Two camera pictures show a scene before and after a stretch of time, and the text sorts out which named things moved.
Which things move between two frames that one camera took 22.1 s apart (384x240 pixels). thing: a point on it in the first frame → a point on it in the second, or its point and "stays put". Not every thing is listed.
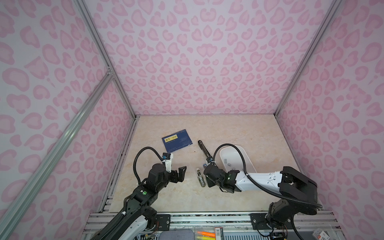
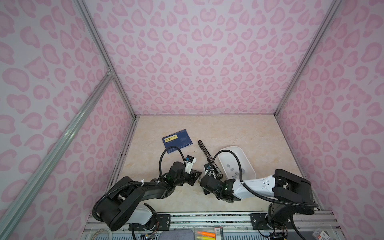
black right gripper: x=209 y=185 → x=204 y=190
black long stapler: x=209 y=159 stays put
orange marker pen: x=206 y=233 stays put
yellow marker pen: x=206 y=238 stays put
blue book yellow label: x=177 y=141 stays put
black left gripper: x=181 y=174 → x=192 y=178
